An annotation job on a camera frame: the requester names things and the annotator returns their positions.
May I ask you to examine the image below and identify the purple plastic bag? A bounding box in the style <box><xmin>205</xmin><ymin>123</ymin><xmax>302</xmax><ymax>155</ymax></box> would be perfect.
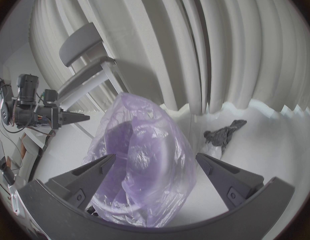
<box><xmin>82</xmin><ymin>92</ymin><xmax>197</xmax><ymax>228</ymax></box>

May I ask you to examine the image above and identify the white trash bin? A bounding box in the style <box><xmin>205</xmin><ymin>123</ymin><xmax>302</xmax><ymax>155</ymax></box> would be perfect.
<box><xmin>95</xmin><ymin>119</ymin><xmax>185</xmax><ymax>217</ymax></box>

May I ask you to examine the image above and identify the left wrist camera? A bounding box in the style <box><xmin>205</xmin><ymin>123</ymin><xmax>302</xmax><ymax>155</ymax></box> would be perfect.
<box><xmin>42</xmin><ymin>89</ymin><xmax>58</xmax><ymax>107</ymax></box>

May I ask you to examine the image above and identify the grey padded white chair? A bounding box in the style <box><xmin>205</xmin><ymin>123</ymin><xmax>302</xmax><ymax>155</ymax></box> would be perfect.
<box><xmin>56</xmin><ymin>22</ymin><xmax>123</xmax><ymax>113</ymax></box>

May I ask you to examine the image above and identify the black plastic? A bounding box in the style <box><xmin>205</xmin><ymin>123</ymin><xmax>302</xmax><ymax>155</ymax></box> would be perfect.
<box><xmin>204</xmin><ymin>119</ymin><xmax>247</xmax><ymax>155</ymax></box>

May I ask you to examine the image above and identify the clear printed wrapper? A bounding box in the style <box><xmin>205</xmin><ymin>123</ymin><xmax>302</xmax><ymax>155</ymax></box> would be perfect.
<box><xmin>200</xmin><ymin>144</ymin><xmax>223</xmax><ymax>160</ymax></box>

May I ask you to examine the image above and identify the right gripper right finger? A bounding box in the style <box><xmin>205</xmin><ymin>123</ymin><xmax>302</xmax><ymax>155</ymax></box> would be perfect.
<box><xmin>195</xmin><ymin>153</ymin><xmax>265</xmax><ymax>211</ymax></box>

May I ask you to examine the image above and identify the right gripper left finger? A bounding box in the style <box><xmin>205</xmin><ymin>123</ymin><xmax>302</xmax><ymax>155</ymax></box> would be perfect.
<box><xmin>48</xmin><ymin>154</ymin><xmax>117</xmax><ymax>211</ymax></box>

